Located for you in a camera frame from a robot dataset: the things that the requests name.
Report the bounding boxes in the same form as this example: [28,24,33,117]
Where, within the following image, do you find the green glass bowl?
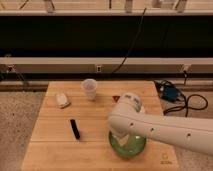
[108,133,146,159]

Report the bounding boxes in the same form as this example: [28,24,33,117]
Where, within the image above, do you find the blue power adapter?
[161,84,179,102]

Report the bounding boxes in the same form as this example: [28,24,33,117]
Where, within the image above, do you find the wooden board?
[22,81,179,171]

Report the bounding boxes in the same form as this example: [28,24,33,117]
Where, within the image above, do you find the black floor cable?
[153,73,209,118]

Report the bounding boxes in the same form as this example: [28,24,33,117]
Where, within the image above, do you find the black hanging cable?
[110,7,148,74]

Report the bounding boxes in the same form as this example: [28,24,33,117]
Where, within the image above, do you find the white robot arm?
[108,92,213,156]

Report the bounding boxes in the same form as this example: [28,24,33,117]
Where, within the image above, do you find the white wall outlet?
[97,66,102,73]

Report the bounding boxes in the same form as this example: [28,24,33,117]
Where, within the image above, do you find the right wall outlet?
[182,64,191,72]

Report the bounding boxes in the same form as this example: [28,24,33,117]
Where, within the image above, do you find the left wall outlet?
[8,66,14,73]

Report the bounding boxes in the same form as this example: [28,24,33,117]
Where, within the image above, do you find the clear plastic cup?
[81,79,97,100]

